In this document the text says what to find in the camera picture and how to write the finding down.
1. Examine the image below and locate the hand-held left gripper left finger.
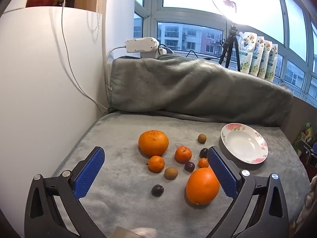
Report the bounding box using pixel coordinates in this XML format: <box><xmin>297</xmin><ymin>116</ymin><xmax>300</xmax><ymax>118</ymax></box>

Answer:
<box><xmin>24</xmin><ymin>147</ymin><xmax>105</xmax><ymax>238</ymax></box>

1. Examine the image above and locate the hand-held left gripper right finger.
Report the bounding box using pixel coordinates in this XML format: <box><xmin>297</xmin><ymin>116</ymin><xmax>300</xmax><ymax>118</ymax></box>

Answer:
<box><xmin>205</xmin><ymin>146</ymin><xmax>289</xmax><ymax>238</ymax></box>

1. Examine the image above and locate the large smooth orange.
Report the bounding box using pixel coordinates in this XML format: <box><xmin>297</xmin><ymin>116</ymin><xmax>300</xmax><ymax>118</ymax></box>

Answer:
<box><xmin>186</xmin><ymin>168</ymin><xmax>220</xmax><ymax>205</ymax></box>

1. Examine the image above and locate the white floral plate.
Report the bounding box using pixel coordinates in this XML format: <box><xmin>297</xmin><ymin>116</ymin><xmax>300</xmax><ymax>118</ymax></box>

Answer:
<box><xmin>221</xmin><ymin>123</ymin><xmax>268</xmax><ymax>164</ymax></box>

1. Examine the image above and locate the small mandarin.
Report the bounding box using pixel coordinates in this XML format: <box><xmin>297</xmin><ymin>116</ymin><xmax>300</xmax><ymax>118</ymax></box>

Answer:
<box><xmin>148</xmin><ymin>155</ymin><xmax>165</xmax><ymax>173</ymax></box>

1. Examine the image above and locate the large bumpy orange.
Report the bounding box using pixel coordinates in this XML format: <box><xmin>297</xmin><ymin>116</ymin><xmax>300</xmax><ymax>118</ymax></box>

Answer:
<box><xmin>138</xmin><ymin>130</ymin><xmax>169</xmax><ymax>157</ymax></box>

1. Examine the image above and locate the mandarin with leaf stem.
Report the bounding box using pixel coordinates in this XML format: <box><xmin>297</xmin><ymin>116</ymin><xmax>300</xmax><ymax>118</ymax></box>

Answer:
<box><xmin>175</xmin><ymin>146</ymin><xmax>193</xmax><ymax>163</ymax></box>

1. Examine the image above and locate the grey fleece blanket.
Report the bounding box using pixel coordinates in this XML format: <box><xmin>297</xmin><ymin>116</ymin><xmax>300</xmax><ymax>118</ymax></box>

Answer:
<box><xmin>53</xmin><ymin>54</ymin><xmax>311</xmax><ymax>238</ymax></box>

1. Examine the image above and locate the white fluffy cloth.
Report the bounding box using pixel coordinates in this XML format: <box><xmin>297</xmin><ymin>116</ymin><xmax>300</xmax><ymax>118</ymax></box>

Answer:
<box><xmin>296</xmin><ymin>176</ymin><xmax>317</xmax><ymax>226</ymax></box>

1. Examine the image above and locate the green printed box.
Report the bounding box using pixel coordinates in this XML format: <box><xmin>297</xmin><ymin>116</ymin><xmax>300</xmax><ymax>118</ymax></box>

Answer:
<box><xmin>293</xmin><ymin>122</ymin><xmax>315</xmax><ymax>152</ymax></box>

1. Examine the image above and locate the white cabinet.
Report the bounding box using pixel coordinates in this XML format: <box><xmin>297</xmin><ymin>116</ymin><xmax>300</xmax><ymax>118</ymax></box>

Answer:
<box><xmin>0</xmin><ymin>6</ymin><xmax>109</xmax><ymax>238</ymax></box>

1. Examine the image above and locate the white floral refill pouch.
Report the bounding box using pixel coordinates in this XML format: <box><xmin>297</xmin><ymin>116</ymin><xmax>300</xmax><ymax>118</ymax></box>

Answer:
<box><xmin>237</xmin><ymin>31</ymin><xmax>257</xmax><ymax>74</ymax></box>
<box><xmin>258</xmin><ymin>40</ymin><xmax>273</xmax><ymax>79</ymax></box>
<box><xmin>250</xmin><ymin>36</ymin><xmax>265</xmax><ymax>76</ymax></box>
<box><xmin>266</xmin><ymin>44</ymin><xmax>278</xmax><ymax>82</ymax></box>

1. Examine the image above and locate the white power strip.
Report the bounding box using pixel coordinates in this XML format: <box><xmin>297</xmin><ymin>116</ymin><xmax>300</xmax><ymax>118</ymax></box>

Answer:
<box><xmin>124</xmin><ymin>37</ymin><xmax>159</xmax><ymax>60</ymax></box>

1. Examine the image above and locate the black windowsill cable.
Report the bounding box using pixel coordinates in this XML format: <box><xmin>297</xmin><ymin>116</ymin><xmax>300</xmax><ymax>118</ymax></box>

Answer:
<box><xmin>185</xmin><ymin>50</ymin><xmax>224</xmax><ymax>60</ymax></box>

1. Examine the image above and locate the thin grey cable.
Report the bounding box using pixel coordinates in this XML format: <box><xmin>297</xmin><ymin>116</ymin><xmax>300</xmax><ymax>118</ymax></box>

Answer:
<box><xmin>61</xmin><ymin>0</ymin><xmax>109</xmax><ymax>110</ymax></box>

